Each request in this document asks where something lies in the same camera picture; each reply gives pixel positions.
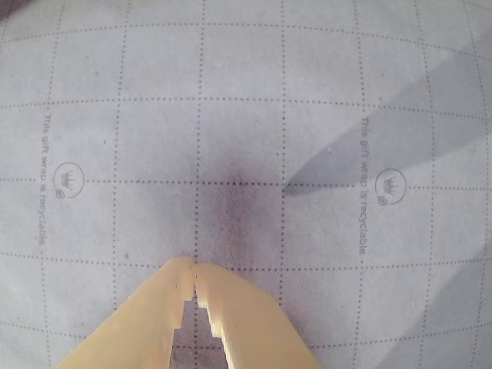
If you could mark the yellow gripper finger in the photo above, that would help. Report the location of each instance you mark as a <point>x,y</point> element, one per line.
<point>142,326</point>
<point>253,326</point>

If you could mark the brown gridded wrapping paper sheet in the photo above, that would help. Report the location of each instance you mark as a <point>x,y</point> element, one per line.
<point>230,115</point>

